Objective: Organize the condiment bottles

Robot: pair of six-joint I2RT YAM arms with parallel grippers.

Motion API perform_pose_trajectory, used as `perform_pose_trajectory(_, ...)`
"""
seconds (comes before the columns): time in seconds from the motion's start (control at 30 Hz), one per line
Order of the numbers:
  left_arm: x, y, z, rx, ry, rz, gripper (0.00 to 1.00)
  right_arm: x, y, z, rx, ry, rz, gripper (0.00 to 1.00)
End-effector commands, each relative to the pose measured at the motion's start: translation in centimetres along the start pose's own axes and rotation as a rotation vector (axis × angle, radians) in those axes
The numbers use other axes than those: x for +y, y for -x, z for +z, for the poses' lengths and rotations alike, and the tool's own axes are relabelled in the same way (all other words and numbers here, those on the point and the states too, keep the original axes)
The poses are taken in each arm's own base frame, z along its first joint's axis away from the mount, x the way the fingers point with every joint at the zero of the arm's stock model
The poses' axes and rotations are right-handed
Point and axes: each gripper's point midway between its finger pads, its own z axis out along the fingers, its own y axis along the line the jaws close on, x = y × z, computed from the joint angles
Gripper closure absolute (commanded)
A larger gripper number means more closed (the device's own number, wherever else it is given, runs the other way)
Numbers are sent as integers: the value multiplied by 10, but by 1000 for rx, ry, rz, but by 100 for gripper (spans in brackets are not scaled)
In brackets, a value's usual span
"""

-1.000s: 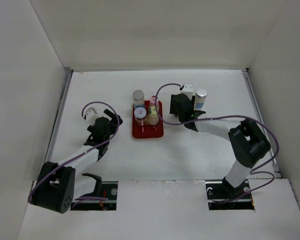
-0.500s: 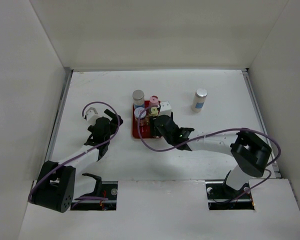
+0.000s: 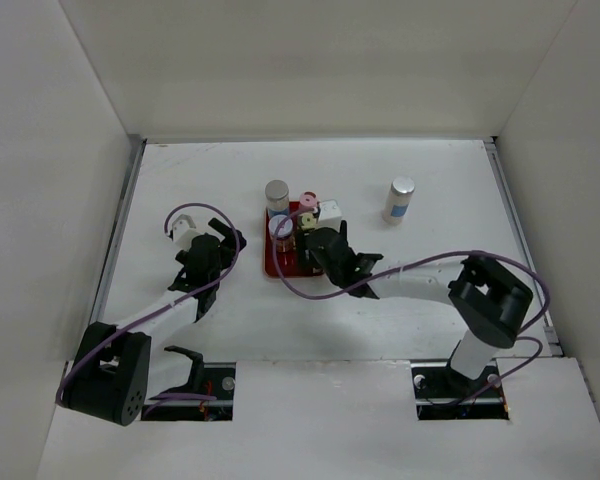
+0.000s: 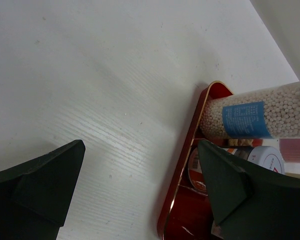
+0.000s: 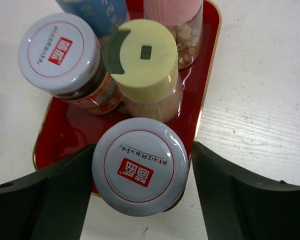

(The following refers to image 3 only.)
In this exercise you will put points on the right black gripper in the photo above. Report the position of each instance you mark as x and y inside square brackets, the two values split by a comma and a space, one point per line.
[344, 231]

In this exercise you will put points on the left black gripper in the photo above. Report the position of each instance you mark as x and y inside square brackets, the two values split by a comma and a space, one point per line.
[227, 244]

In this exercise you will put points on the white lid small jar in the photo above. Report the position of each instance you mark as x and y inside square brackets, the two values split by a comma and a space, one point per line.
[281, 232]

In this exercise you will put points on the pink lid spice jar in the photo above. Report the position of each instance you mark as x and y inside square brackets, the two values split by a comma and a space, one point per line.
[308, 202]

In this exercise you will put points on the silver lid blue label jar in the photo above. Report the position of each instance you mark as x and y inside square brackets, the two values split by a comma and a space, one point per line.
[277, 198]

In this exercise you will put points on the tall silver lid spice jar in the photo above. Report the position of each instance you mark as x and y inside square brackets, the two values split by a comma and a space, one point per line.
[398, 199]

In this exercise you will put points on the yellow lid spice jar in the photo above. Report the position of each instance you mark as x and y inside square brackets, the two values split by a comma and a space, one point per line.
[307, 222]

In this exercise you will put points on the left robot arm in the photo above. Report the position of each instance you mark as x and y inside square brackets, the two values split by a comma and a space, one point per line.
[132, 367]

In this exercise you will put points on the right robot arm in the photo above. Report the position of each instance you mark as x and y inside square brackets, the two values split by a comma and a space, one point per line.
[490, 300]

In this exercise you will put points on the red rectangular tray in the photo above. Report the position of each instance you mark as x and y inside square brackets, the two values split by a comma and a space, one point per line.
[291, 265]

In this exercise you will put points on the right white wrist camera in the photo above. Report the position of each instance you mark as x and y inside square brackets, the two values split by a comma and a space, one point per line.
[330, 215]

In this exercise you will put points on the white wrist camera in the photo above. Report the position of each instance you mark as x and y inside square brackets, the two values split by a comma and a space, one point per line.
[182, 229]
[330, 215]

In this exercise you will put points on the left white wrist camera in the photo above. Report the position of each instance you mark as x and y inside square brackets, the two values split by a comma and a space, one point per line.
[182, 229]

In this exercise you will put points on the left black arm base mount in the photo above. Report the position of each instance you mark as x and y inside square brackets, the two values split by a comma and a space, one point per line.
[194, 367]

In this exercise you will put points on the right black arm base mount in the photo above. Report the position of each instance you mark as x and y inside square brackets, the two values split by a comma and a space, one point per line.
[462, 387]

